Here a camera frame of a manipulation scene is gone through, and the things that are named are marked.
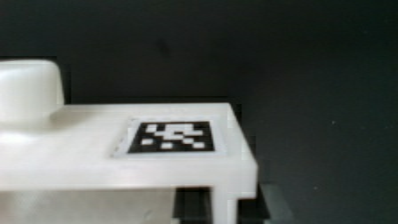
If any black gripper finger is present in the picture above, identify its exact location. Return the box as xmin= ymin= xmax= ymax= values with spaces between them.
xmin=261 ymin=184 xmax=296 ymax=224

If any white drawer tray front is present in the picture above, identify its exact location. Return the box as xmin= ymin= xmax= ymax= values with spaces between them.
xmin=0 ymin=60 xmax=257 ymax=224

